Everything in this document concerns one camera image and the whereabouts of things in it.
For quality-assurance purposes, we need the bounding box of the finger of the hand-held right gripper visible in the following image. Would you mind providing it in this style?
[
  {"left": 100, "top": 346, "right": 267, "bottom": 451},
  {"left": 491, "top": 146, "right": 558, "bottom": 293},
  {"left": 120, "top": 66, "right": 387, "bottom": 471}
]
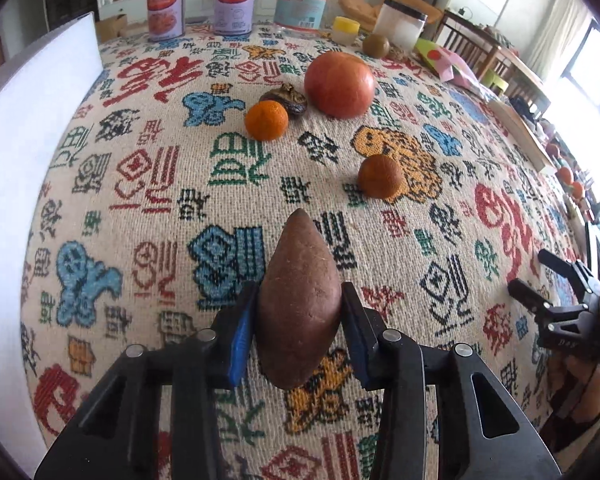
[
  {"left": 508, "top": 278, "right": 589, "bottom": 322},
  {"left": 537, "top": 248, "right": 600, "bottom": 295}
]

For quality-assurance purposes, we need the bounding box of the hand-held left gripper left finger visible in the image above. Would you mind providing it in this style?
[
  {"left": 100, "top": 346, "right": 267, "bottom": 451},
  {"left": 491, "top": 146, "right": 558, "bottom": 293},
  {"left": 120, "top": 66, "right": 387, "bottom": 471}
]
[{"left": 34, "top": 281, "right": 259, "bottom": 480}]

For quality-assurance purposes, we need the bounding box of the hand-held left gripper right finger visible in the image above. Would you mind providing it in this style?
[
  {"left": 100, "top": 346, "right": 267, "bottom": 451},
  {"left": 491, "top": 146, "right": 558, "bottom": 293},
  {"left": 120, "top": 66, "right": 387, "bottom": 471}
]
[{"left": 341, "top": 281, "right": 562, "bottom": 480}]

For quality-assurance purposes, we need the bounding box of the pointed purple sweet potato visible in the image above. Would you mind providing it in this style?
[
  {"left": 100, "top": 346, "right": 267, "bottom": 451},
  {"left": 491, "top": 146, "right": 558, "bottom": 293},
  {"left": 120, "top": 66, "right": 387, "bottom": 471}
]
[{"left": 257, "top": 208, "right": 342, "bottom": 391}]

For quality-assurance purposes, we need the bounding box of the round brown passion fruit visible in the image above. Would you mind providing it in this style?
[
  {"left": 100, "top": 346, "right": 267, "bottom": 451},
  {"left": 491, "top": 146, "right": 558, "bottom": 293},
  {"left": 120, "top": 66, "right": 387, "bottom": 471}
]
[{"left": 357, "top": 154, "right": 404, "bottom": 199}]

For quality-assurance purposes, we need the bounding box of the small mandarin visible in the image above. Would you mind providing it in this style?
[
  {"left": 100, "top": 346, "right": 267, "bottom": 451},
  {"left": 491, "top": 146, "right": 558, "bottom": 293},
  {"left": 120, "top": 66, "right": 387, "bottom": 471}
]
[{"left": 244, "top": 100, "right": 289, "bottom": 140}]

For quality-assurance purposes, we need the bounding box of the large red-orange apple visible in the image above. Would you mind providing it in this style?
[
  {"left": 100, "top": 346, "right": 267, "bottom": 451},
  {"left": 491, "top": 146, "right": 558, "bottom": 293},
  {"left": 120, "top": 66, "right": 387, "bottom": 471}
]
[{"left": 304, "top": 51, "right": 376, "bottom": 120}]

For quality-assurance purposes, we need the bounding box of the white cardboard box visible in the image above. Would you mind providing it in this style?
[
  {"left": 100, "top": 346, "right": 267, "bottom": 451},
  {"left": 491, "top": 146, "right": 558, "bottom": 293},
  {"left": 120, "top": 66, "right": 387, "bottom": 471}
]
[{"left": 0, "top": 12, "right": 106, "bottom": 478}]

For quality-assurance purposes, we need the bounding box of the green-brown kiwi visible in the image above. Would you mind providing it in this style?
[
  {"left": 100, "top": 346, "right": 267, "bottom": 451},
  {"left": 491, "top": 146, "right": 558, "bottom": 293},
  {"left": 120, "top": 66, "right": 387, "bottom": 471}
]
[{"left": 362, "top": 33, "right": 391, "bottom": 60}]

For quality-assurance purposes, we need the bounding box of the person's right hand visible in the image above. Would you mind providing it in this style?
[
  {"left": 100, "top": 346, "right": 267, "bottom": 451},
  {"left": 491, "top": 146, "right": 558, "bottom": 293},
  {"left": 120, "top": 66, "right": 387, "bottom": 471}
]
[{"left": 549, "top": 354, "right": 600, "bottom": 422}]

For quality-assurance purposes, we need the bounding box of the thick book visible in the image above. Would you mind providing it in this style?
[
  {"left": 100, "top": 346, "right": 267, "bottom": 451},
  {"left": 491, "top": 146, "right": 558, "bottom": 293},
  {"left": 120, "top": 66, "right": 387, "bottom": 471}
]
[{"left": 486, "top": 99, "right": 557, "bottom": 172}]

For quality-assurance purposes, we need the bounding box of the printed tablecloth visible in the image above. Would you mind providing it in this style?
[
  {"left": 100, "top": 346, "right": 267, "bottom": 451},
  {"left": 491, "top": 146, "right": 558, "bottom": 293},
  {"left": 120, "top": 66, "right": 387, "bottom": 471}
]
[{"left": 20, "top": 20, "right": 600, "bottom": 480}]

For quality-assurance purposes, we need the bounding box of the large window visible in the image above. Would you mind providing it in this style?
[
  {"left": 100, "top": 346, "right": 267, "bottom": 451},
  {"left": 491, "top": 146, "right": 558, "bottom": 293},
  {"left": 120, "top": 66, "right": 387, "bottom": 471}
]
[{"left": 555, "top": 25, "right": 600, "bottom": 128}]

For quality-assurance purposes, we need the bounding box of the white curtain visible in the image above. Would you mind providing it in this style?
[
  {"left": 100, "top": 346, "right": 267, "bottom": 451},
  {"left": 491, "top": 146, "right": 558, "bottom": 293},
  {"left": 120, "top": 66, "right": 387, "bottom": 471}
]
[{"left": 525, "top": 0, "right": 594, "bottom": 77}]

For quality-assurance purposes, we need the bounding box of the dark wooden bench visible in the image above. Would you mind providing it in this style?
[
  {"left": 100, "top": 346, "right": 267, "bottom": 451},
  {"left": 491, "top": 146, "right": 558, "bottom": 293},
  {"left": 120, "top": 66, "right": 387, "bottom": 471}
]
[{"left": 432, "top": 9, "right": 552, "bottom": 117}]

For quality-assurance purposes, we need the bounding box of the colourful plastic bag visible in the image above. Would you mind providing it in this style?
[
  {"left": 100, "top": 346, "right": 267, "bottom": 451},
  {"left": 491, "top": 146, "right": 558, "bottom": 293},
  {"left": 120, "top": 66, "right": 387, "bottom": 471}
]
[{"left": 413, "top": 37, "right": 484, "bottom": 91}]

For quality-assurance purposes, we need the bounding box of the clear jar black lid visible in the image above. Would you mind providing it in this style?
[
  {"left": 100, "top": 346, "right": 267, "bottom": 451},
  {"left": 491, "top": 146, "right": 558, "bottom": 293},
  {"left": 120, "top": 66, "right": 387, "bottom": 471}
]
[{"left": 373, "top": 0, "right": 429, "bottom": 51}]

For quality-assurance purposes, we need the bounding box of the small yellow-lidded jar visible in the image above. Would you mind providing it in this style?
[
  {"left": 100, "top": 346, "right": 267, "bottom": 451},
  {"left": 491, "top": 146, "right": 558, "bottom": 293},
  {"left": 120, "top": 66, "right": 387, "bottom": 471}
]
[{"left": 331, "top": 16, "right": 361, "bottom": 45}]

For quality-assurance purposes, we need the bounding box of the orange bean bag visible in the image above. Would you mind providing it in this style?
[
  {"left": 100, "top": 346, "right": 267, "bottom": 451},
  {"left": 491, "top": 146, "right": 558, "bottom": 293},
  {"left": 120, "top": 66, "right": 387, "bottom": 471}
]
[{"left": 340, "top": 0, "right": 444, "bottom": 26}]

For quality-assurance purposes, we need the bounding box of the brown cardboard box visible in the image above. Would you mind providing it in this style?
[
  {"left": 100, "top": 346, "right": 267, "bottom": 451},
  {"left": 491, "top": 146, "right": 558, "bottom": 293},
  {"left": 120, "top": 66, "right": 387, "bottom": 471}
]
[{"left": 95, "top": 14, "right": 129, "bottom": 44}]

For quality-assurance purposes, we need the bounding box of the pink label can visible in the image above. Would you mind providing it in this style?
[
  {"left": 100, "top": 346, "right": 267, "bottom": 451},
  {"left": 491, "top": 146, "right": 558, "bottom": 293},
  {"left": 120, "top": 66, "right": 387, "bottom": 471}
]
[
  {"left": 214, "top": 0, "right": 257, "bottom": 36},
  {"left": 146, "top": 0, "right": 187, "bottom": 43}
]

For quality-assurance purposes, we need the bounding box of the clear jar gold lid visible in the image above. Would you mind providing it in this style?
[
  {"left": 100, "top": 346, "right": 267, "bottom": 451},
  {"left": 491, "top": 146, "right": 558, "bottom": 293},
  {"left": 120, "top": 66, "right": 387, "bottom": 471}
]
[{"left": 273, "top": 0, "right": 336, "bottom": 37}]

